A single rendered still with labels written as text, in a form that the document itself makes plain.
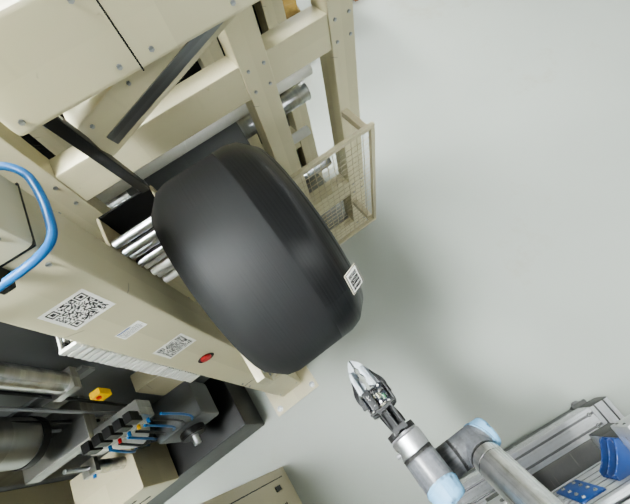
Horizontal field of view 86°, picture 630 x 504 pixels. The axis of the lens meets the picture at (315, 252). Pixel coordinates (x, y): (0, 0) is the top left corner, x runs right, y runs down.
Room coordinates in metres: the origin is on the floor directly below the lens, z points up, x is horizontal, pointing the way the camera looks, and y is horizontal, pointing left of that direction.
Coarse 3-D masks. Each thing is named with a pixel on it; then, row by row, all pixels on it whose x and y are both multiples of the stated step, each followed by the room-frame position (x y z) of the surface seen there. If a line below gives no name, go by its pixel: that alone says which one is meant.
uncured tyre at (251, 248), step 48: (240, 144) 0.61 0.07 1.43; (192, 192) 0.49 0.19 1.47; (240, 192) 0.45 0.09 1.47; (288, 192) 0.42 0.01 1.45; (192, 240) 0.38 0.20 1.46; (240, 240) 0.36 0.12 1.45; (288, 240) 0.33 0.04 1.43; (336, 240) 0.33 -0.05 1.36; (192, 288) 0.32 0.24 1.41; (240, 288) 0.28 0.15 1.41; (288, 288) 0.26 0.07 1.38; (336, 288) 0.25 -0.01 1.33; (240, 336) 0.22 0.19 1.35; (288, 336) 0.20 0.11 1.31; (336, 336) 0.19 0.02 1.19
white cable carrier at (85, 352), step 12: (60, 348) 0.29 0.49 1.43; (72, 348) 0.28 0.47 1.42; (84, 348) 0.28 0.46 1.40; (96, 348) 0.29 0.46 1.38; (96, 360) 0.28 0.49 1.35; (108, 360) 0.28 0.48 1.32; (120, 360) 0.28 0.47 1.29; (132, 360) 0.29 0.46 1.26; (144, 360) 0.29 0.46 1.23; (144, 372) 0.28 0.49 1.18; (156, 372) 0.28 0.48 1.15; (168, 372) 0.28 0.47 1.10; (180, 372) 0.29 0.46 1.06
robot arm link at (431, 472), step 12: (420, 456) -0.09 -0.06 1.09; (432, 456) -0.10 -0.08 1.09; (408, 468) -0.10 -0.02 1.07; (420, 468) -0.11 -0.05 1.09; (432, 468) -0.11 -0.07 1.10; (444, 468) -0.12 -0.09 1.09; (420, 480) -0.13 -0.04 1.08; (432, 480) -0.13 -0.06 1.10; (444, 480) -0.14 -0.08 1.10; (456, 480) -0.15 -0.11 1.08; (432, 492) -0.15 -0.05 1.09; (444, 492) -0.16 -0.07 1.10; (456, 492) -0.16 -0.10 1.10
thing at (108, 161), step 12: (60, 120) 0.65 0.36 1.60; (60, 132) 0.65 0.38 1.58; (72, 132) 0.66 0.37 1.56; (72, 144) 0.67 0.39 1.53; (84, 144) 0.68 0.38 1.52; (96, 156) 0.70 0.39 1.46; (108, 156) 0.72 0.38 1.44; (108, 168) 0.73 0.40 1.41; (120, 168) 0.74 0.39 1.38; (132, 180) 0.77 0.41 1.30; (144, 180) 0.83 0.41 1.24
